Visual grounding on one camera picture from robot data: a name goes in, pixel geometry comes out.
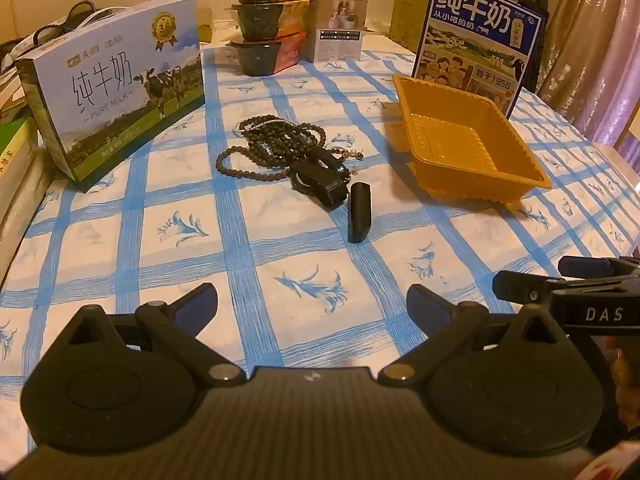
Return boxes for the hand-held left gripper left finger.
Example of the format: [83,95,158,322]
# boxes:
[47,282,248,388]

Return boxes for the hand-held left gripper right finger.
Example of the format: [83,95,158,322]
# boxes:
[377,284,581,388]

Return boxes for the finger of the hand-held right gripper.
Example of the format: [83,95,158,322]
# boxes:
[492,270,568,306]
[557,256,640,279]

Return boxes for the small black case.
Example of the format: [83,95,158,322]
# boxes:
[347,182,374,244]

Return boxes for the yellow plastic tray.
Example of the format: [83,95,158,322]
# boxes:
[392,74,552,205]

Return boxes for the black smart watch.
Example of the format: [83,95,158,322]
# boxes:
[290,149,351,206]

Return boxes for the dark bead necklace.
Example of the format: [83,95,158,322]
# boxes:
[235,115,328,162]

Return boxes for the person's right hand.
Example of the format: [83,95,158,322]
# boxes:
[605,336,640,431]

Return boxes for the blue checked floral tablecloth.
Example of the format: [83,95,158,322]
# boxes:
[0,42,640,461]

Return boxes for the red white printed clothing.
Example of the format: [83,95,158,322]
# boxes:
[592,442,640,480]

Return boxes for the plastic wrapped book bundle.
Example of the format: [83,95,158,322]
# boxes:
[0,147,56,281]

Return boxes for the pink shiny curtain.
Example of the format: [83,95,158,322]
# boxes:
[537,0,640,146]

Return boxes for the light blue cow milk box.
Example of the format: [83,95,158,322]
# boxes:
[15,0,206,183]

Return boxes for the dark blue illustrated milk box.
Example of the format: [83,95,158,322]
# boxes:
[411,0,546,121]

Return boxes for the green book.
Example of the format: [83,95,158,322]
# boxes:
[0,116,41,181]

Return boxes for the noodle bowl with red sleeve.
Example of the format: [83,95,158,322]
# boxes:
[226,32,308,77]

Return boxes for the small cardboard box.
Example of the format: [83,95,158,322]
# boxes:
[197,7,215,43]

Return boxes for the noodle bowl with yellow sleeve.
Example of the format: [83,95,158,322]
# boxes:
[225,0,310,41]

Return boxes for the small white product box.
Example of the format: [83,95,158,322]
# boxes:
[302,0,368,63]

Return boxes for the large cardboard box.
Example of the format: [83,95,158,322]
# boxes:
[390,0,521,53]

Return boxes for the black rope bag handle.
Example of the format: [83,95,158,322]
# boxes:
[0,2,132,52]

